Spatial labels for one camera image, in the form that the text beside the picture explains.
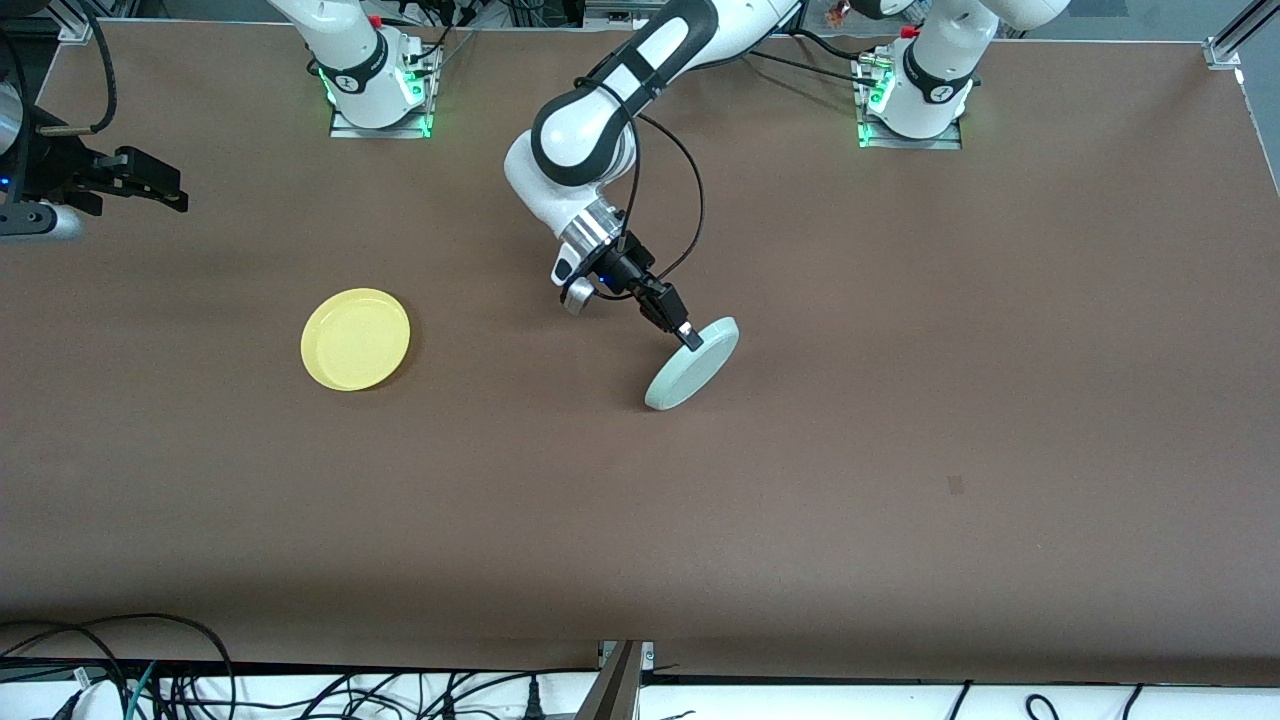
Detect yellow round plate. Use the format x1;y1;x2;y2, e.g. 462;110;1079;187
300;288;412;392

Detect short black table cable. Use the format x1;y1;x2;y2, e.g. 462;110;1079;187
800;28;873;59

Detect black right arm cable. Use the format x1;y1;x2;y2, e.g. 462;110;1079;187
35;0;118;136

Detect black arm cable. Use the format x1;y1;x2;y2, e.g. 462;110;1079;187
575;75;707;301
35;0;118;136

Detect pale green round plate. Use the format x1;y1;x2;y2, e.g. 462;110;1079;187
644;316;741;412

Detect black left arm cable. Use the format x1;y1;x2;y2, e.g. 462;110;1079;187
575;75;707;301

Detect long black table cable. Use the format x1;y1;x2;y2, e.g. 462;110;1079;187
745;45;883;86

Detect aluminium frame profile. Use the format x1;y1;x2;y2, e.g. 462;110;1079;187
575;640;656;720

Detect black looped cable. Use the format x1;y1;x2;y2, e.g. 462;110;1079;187
0;612;238;720

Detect green cable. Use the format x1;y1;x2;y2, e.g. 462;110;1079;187
125;660;159;720

